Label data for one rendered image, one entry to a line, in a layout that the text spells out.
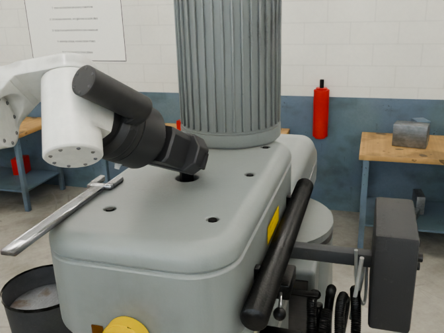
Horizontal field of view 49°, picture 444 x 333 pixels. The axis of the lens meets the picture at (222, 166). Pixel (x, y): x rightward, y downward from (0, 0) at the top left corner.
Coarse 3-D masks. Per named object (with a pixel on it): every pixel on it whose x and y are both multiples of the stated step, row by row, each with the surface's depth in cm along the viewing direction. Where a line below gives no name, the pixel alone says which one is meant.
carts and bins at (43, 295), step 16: (32, 272) 298; (48, 272) 303; (16, 288) 291; (32, 288) 300; (48, 288) 300; (16, 304) 285; (32, 304) 284; (48, 304) 284; (16, 320) 264; (32, 320) 262; (48, 320) 263
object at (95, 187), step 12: (96, 180) 74; (120, 180) 75; (84, 192) 70; (96, 192) 70; (72, 204) 66; (84, 204) 67; (48, 216) 62; (60, 216) 62; (36, 228) 59; (48, 228) 60; (24, 240) 56; (12, 252) 54
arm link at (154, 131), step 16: (144, 128) 61; (160, 128) 63; (144, 144) 61; (160, 144) 63; (176, 144) 66; (192, 144) 68; (128, 160) 62; (144, 160) 63; (160, 160) 66; (176, 160) 67; (192, 160) 68
